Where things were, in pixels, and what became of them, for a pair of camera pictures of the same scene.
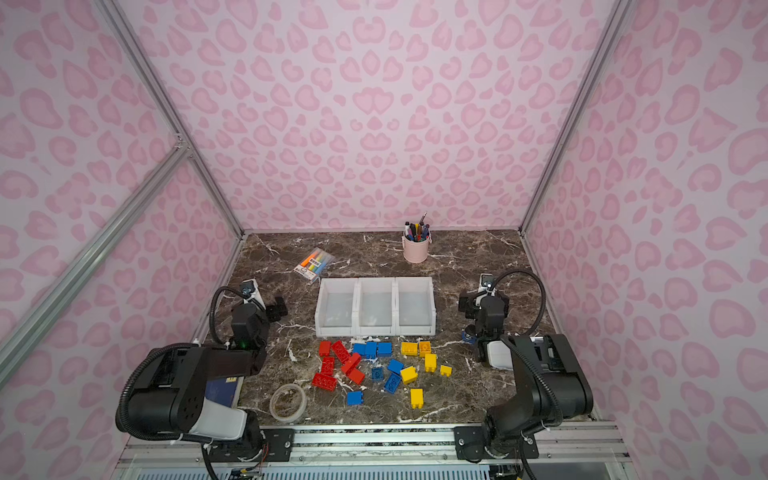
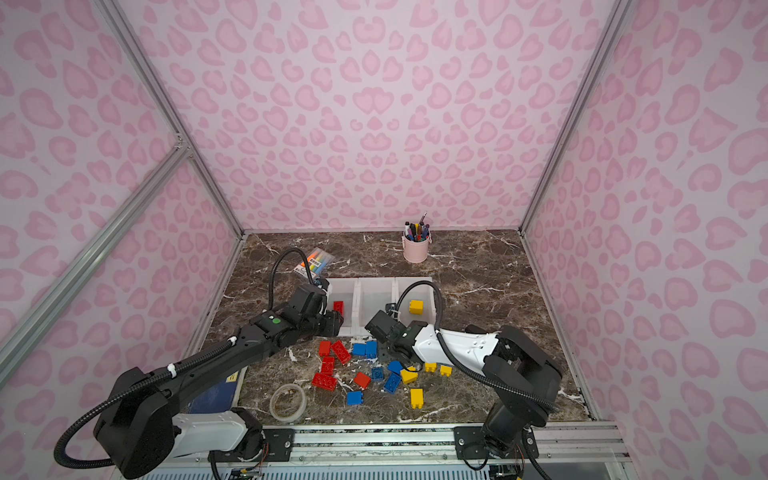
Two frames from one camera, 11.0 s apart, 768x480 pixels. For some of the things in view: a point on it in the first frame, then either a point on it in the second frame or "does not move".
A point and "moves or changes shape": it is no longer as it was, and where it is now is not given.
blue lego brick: (377, 374) does not move
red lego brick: (325, 381) does not move
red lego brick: (324, 348) does not move
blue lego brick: (395, 366) does not move
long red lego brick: (341, 351) does not move
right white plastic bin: (414, 306) does not move
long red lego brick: (351, 363) -> (339, 306)
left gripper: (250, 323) -> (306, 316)
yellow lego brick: (409, 375) does not move
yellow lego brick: (409, 348) moves or changes shape
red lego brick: (328, 365) does not move
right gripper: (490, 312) -> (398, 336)
